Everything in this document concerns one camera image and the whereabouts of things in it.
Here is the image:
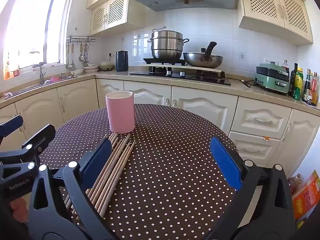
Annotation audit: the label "dark blue kettle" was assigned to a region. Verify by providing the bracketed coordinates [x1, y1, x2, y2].
[115, 50, 129, 72]

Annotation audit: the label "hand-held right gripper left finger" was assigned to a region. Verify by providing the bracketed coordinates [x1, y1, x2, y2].
[28, 138, 118, 240]

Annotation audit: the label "clear plastic bottle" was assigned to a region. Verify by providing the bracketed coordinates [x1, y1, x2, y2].
[287, 173, 304, 196]

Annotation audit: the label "green electric cooker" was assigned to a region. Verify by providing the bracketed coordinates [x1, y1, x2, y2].
[254, 61, 290, 95]

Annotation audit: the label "black power cable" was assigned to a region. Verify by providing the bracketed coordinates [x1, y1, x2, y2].
[230, 77, 256, 88]

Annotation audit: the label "hanging ladles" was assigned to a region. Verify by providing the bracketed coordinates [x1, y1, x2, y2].
[79, 44, 90, 67]

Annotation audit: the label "cream lattice wall cabinet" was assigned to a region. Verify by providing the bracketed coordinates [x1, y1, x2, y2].
[239, 0, 313, 46]
[89, 0, 129, 37]

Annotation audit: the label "yellow green bottle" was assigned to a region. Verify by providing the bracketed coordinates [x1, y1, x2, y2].
[292, 67, 304, 100]

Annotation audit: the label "brown polka dot tablecloth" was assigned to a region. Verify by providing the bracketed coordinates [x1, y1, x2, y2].
[37, 103, 247, 240]

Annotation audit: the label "metal ladle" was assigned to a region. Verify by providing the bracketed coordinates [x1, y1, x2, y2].
[66, 44, 73, 68]

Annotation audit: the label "red label sauce bottle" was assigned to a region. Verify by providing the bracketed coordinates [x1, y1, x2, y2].
[311, 72, 320, 106]

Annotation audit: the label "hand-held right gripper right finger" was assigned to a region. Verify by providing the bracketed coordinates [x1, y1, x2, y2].
[205, 136, 295, 240]

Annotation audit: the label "orange cardboard box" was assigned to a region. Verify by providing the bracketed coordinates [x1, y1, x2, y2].
[291, 170, 320, 222]

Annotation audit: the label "person's left hand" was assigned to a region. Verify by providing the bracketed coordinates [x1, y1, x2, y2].
[10, 197, 29, 224]

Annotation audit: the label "barred kitchen window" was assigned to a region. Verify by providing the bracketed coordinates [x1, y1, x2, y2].
[0, 0, 78, 81]

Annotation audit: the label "dark sauce bottle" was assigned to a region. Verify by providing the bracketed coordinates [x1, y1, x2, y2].
[302, 69, 313, 103]

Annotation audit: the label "metal faucet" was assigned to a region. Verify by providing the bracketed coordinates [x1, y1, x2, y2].
[38, 62, 47, 85]

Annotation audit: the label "pink cylindrical cup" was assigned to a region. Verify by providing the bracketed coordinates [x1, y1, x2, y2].
[105, 91, 136, 134]

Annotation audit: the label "metal utensil rack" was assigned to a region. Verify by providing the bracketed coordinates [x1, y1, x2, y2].
[66, 35, 96, 43]

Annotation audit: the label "bundle of wooden chopsticks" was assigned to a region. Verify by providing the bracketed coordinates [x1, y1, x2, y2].
[62, 132, 136, 222]

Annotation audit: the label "steel steamer pot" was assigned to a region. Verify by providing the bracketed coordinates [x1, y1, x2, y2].
[147, 27, 190, 59]

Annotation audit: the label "dark glass bottle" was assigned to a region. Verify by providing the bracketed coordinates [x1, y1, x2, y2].
[289, 63, 298, 97]

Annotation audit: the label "steel wok black handle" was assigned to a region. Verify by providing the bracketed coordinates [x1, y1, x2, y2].
[183, 41, 223, 68]

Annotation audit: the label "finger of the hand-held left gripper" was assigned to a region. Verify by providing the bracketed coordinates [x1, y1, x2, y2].
[0, 124, 56, 166]
[0, 115, 24, 138]

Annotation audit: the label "steel sink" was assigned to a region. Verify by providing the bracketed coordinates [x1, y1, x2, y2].
[15, 73, 78, 92]

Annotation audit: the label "black gas stove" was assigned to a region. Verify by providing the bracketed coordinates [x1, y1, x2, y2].
[129, 57, 232, 86]

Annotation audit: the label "beige kitchen countertop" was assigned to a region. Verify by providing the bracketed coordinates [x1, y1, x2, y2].
[0, 70, 320, 117]

